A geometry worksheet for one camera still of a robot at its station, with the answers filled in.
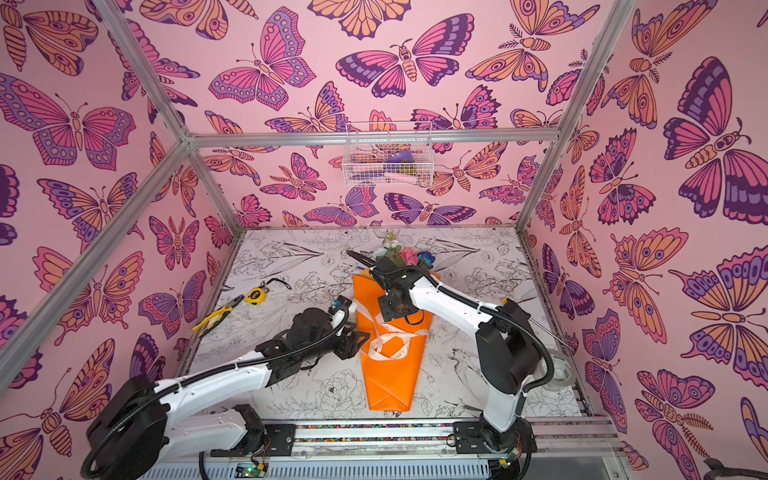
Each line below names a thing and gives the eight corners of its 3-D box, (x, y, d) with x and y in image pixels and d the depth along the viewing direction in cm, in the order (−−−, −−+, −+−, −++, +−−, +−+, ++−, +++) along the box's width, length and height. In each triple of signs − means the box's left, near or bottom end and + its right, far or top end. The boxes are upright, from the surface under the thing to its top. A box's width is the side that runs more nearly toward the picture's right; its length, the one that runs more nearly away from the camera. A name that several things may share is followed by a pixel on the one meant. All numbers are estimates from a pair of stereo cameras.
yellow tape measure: (246, 304, 101) (243, 300, 99) (250, 291, 105) (247, 287, 103) (263, 304, 101) (260, 300, 99) (267, 291, 105) (264, 287, 103)
